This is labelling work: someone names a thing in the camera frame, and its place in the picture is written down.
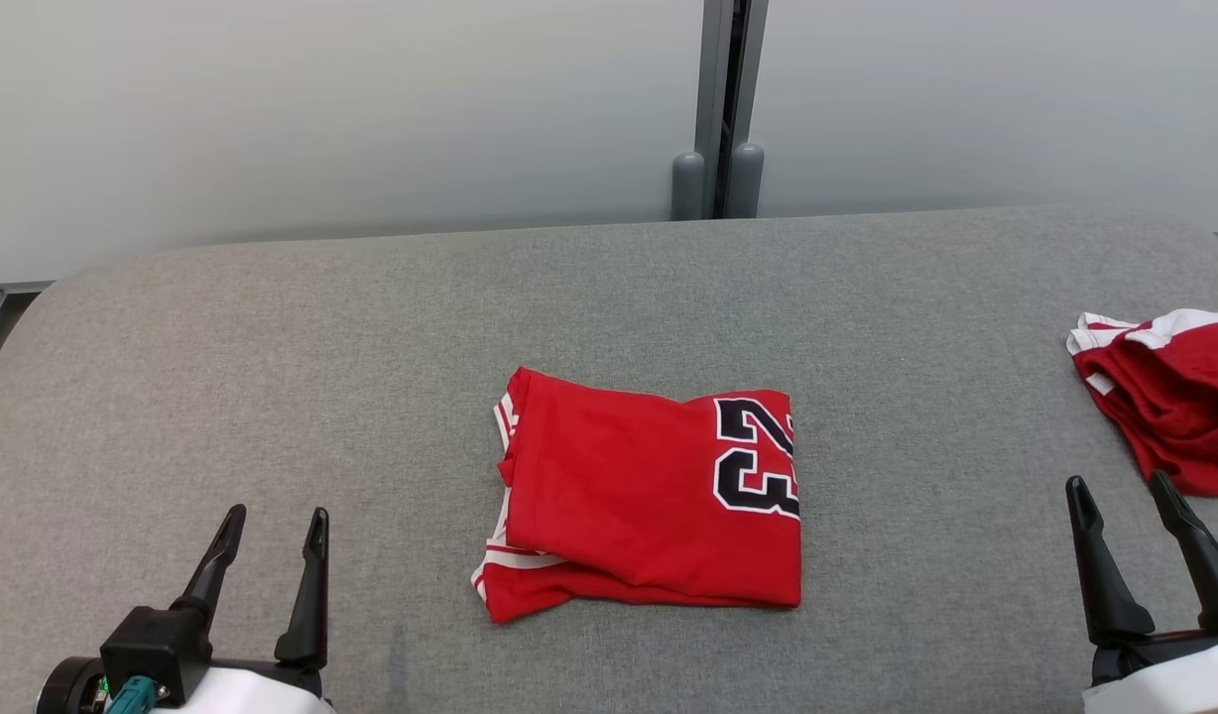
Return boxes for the grey cylindrical post foot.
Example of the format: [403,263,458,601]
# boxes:
[670,151,707,222]
[725,143,767,220]

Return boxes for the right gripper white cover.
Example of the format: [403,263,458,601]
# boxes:
[1065,470,1218,714]

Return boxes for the grey metal partition post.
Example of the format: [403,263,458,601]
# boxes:
[692,0,770,220]

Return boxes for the grey fabric upholstered table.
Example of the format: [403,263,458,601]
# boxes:
[0,203,1218,714]

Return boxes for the red shorts with white stripe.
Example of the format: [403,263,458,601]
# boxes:
[1065,308,1218,499]

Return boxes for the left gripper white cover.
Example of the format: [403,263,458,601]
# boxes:
[36,504,337,714]

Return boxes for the red jersey with number 23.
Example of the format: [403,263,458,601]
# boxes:
[470,367,804,626]

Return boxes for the black cable with teal connector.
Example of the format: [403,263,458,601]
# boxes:
[103,675,170,714]

